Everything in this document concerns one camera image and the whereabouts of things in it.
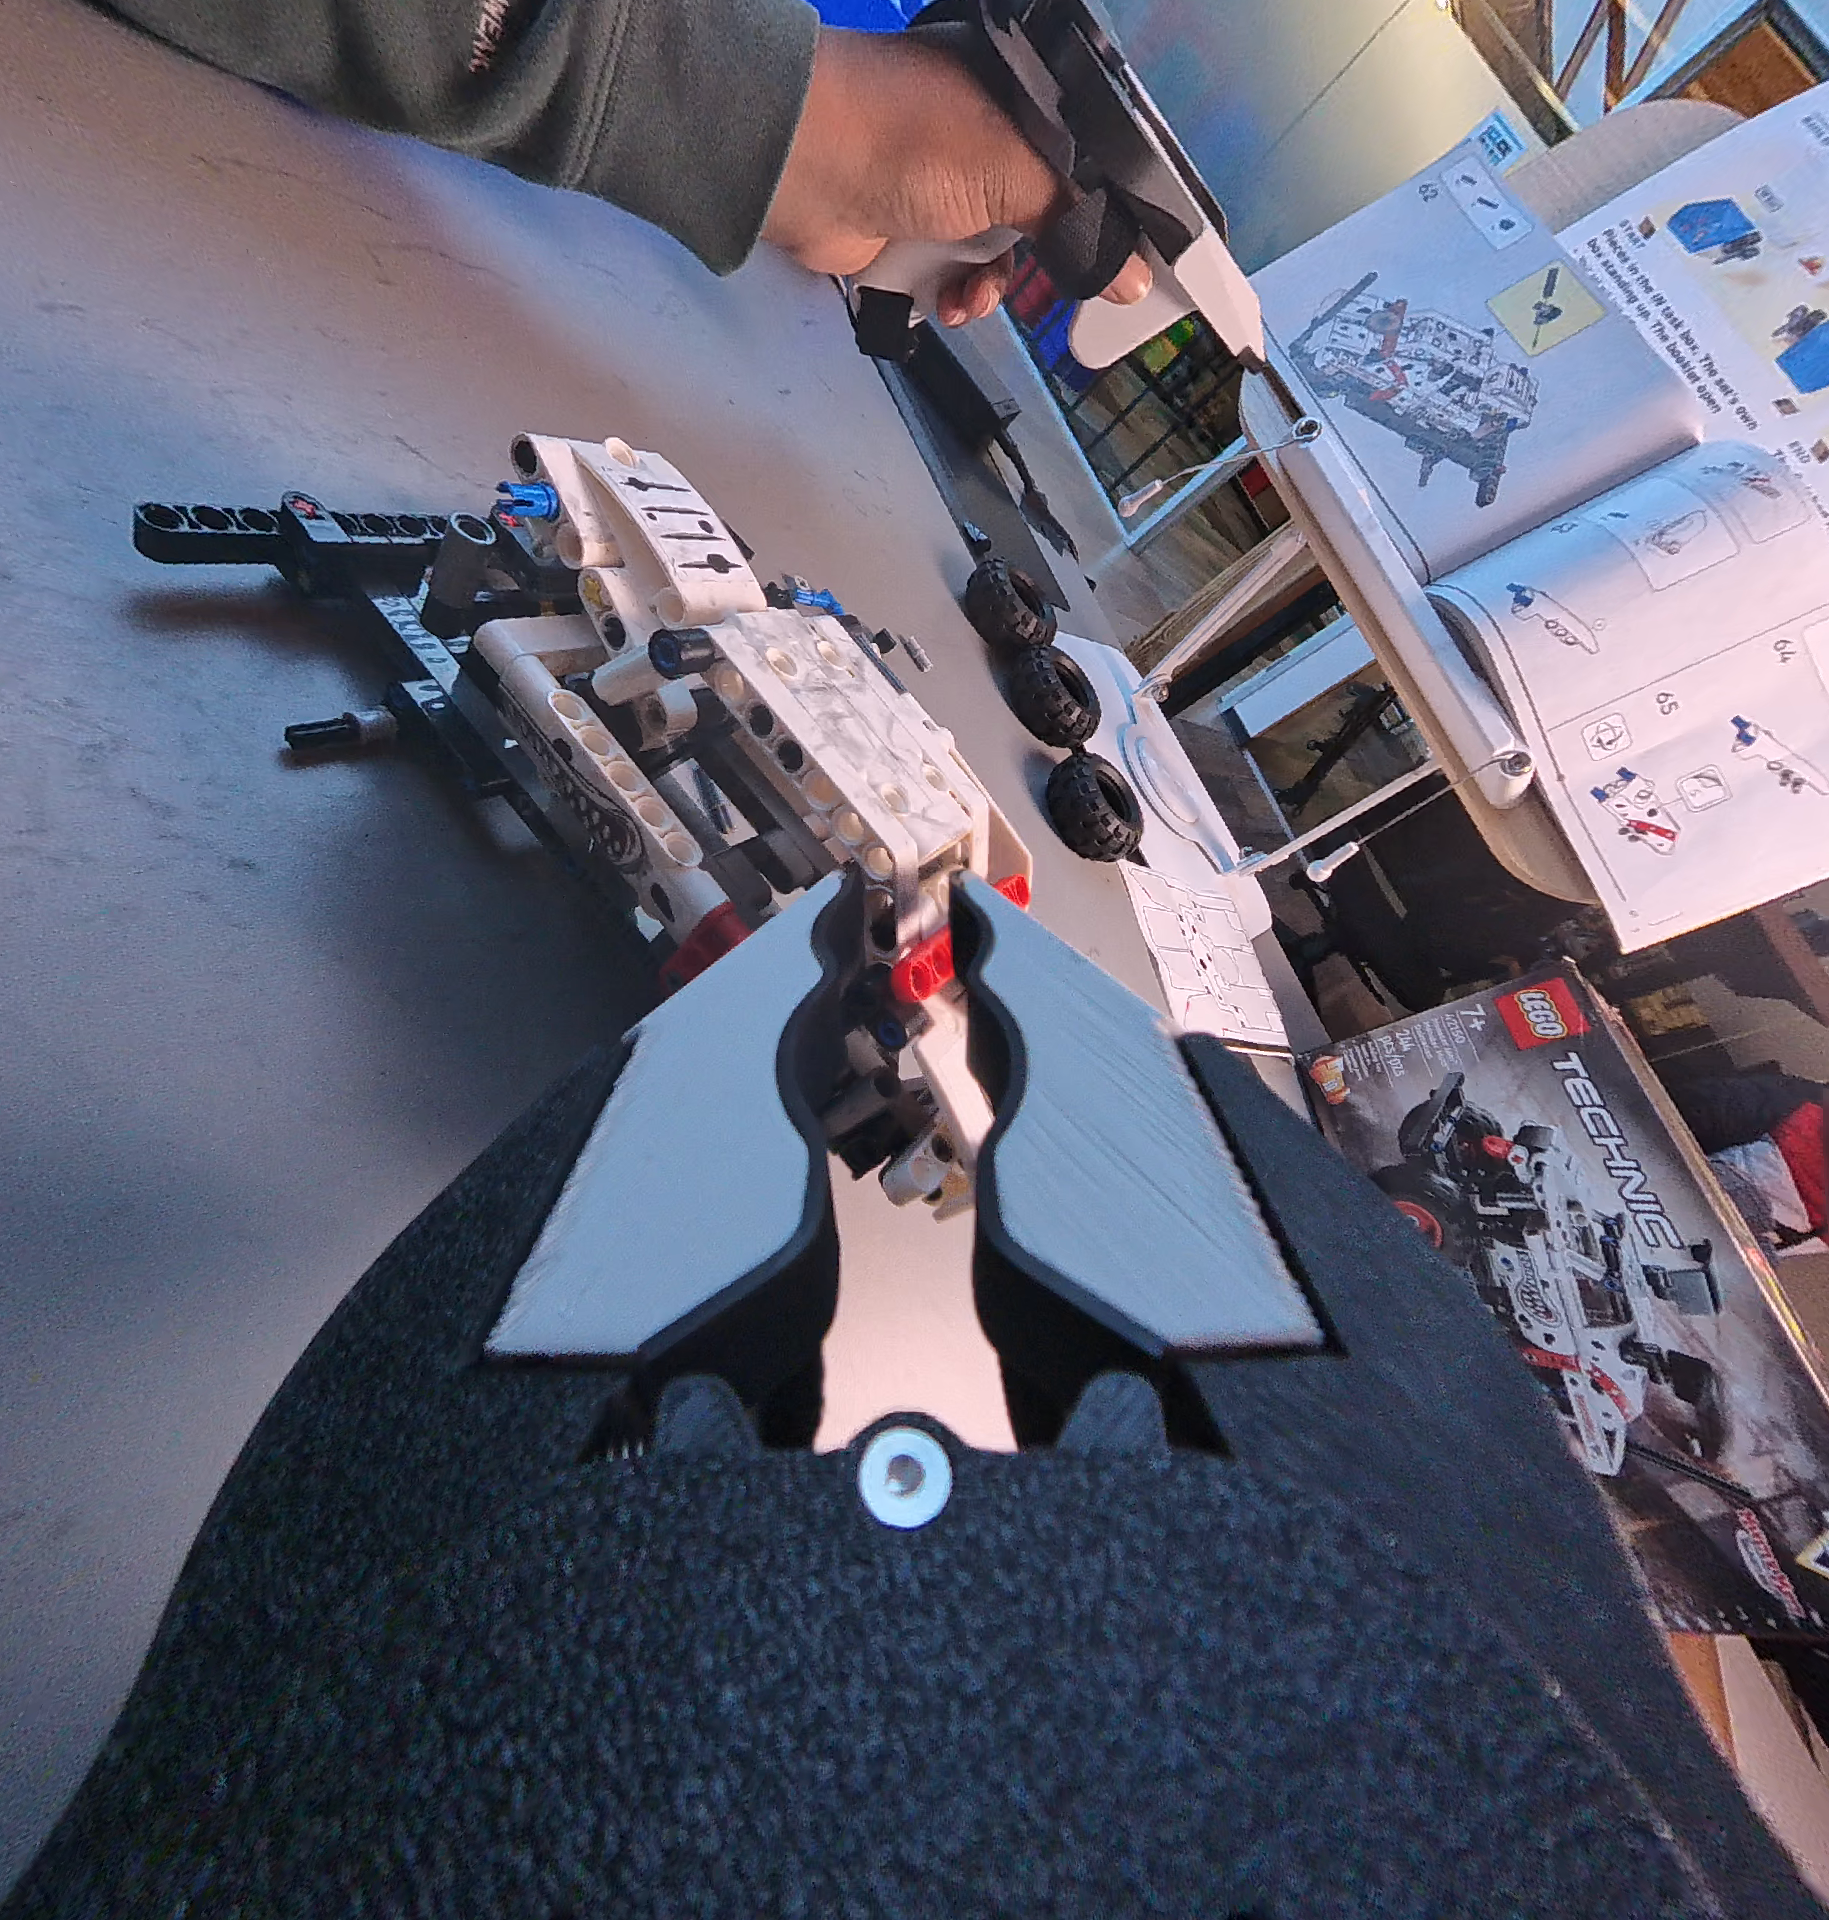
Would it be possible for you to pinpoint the white brick-built truck model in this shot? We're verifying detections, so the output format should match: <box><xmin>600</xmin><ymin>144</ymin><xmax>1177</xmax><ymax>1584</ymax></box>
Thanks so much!
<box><xmin>128</xmin><ymin>431</ymin><xmax>1036</xmax><ymax>1218</ymax></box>

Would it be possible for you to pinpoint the white sticker sheet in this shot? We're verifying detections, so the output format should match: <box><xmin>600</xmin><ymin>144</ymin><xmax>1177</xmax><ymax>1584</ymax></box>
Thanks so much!
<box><xmin>1117</xmin><ymin>865</ymin><xmax>1291</xmax><ymax>1053</ymax></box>

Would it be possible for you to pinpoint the person's left hand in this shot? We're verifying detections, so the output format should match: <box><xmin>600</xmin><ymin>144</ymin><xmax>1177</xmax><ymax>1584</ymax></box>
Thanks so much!
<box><xmin>759</xmin><ymin>30</ymin><xmax>1157</xmax><ymax>325</ymax></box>

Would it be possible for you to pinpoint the toy truck set box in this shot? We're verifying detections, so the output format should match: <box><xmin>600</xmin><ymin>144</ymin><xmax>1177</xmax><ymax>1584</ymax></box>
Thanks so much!
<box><xmin>1305</xmin><ymin>967</ymin><xmax>1829</xmax><ymax>1638</ymax></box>

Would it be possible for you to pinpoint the person's left forearm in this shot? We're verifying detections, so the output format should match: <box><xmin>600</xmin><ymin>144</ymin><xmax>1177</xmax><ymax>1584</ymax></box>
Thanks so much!
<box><xmin>76</xmin><ymin>0</ymin><xmax>827</xmax><ymax>278</ymax></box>

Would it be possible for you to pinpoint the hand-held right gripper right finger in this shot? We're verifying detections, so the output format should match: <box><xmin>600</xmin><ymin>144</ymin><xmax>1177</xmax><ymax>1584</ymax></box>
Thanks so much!
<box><xmin>954</xmin><ymin>877</ymin><xmax>1331</xmax><ymax>1405</ymax></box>

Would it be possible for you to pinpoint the black desk mat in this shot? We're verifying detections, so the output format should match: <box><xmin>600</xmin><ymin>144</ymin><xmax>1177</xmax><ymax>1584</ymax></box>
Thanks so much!
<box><xmin>854</xmin><ymin>300</ymin><xmax>1082</xmax><ymax>558</ymax></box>

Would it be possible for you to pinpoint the printed instruction sheet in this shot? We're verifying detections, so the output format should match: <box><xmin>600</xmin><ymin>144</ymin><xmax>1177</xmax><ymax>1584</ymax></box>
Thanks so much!
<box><xmin>1559</xmin><ymin>61</ymin><xmax>1829</xmax><ymax>572</ymax></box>

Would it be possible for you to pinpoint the white book stand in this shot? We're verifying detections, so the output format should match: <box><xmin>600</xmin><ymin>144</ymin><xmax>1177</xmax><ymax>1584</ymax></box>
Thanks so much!
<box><xmin>1050</xmin><ymin>361</ymin><xmax>1547</xmax><ymax>888</ymax></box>

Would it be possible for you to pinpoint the grey desk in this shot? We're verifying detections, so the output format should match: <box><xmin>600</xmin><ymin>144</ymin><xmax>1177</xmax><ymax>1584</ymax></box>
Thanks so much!
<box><xmin>0</xmin><ymin>0</ymin><xmax>1829</xmax><ymax>1920</ymax></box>

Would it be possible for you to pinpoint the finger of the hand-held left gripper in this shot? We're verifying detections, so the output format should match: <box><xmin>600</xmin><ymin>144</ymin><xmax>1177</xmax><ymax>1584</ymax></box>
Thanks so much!
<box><xmin>1071</xmin><ymin>225</ymin><xmax>1270</xmax><ymax>371</ymax></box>

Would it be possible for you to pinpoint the wire mesh storage rack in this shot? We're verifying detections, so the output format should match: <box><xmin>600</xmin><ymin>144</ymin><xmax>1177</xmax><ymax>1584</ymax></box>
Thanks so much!
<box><xmin>1079</xmin><ymin>300</ymin><xmax>1277</xmax><ymax>528</ymax></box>

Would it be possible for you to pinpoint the black knobby toy tyre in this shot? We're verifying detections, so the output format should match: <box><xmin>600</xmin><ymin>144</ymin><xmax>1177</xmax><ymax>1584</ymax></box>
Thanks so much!
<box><xmin>999</xmin><ymin>645</ymin><xmax>1105</xmax><ymax>752</ymax></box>
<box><xmin>959</xmin><ymin>556</ymin><xmax>1057</xmax><ymax>656</ymax></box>
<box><xmin>1041</xmin><ymin>751</ymin><xmax>1151</xmax><ymax>865</ymax></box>

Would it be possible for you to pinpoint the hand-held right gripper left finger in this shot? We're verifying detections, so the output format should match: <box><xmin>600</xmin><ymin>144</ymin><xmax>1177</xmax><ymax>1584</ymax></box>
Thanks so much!
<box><xmin>489</xmin><ymin>870</ymin><xmax>857</xmax><ymax>1413</ymax></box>

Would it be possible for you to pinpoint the instruction booklet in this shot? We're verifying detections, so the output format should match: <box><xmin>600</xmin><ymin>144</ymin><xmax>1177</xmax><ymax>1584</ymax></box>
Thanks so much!
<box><xmin>1250</xmin><ymin>135</ymin><xmax>1829</xmax><ymax>955</ymax></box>

